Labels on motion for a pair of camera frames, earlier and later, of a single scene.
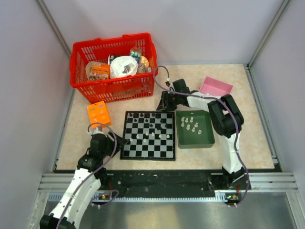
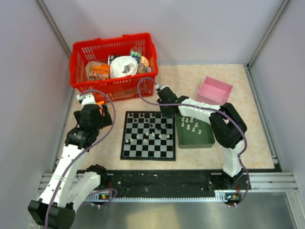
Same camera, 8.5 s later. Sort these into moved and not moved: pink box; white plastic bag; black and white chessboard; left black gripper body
Moved: left black gripper body
Not moved: pink box; white plastic bag; black and white chessboard
